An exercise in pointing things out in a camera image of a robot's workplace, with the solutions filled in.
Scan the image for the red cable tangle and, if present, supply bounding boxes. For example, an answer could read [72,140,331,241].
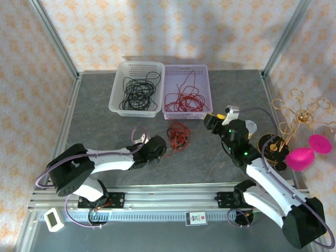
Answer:
[165,120,191,158]

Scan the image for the red cable coils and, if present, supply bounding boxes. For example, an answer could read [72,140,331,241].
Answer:
[164,70,209,112]

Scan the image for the black cable coils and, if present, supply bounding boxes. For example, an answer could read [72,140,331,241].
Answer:
[120,70,161,111]

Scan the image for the yellow printed can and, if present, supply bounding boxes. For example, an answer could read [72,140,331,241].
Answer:
[244,120,258,139]

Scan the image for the black round stand base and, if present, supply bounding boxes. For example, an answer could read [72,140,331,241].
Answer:
[257,133,291,173]

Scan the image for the lilac plastic basket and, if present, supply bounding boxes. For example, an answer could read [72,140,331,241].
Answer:
[162,64,213,120]

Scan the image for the pink round sponge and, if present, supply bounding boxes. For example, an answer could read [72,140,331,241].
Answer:
[285,147,315,173]
[308,134,333,155]

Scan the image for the white number label card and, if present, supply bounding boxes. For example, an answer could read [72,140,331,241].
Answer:
[185,211,208,226]

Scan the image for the white plastic basket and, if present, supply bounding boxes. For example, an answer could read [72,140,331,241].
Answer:
[109,60,165,118]

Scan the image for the white digital timer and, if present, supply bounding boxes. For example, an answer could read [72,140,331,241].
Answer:
[43,207,66,232]

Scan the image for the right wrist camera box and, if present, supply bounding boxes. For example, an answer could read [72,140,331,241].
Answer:
[223,104,240,125]

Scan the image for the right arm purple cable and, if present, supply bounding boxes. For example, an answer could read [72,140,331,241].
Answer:
[227,108,335,249]

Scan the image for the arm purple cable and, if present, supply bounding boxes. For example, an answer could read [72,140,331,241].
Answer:
[227,108,335,249]
[35,127,152,229]

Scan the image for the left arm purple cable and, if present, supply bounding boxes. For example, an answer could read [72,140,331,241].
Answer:
[35,127,152,229]

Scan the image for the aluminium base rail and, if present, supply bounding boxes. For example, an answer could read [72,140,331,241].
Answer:
[28,185,316,212]

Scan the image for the aluminium table edge rail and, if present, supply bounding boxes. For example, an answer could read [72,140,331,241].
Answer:
[43,73,82,190]
[259,70,302,190]

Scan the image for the grey slotted cable duct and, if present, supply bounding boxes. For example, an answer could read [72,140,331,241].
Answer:
[39,211,266,223]

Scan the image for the gold wire stand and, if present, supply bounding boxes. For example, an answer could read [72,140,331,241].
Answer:
[271,88,336,148]

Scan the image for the aluminium frame post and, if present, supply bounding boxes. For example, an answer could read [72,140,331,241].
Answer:
[28,0,81,81]
[262,0,313,77]

